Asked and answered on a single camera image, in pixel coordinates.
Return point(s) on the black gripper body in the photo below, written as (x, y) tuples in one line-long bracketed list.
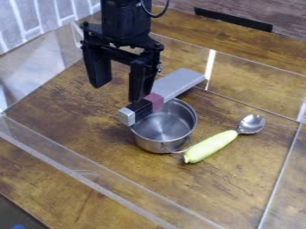
[(103, 41)]

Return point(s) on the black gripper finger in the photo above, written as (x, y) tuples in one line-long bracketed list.
[(141, 76), (97, 66)]

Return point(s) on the silver metal pot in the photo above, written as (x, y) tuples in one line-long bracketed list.
[(164, 131)]

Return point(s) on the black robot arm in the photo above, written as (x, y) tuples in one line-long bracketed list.
[(128, 12)]

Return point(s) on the silver block with dark bands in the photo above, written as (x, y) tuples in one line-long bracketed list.
[(165, 88)]

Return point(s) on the black strip on wall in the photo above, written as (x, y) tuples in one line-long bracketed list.
[(233, 19)]

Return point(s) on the clear acrylic enclosure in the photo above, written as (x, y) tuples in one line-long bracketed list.
[(72, 169)]

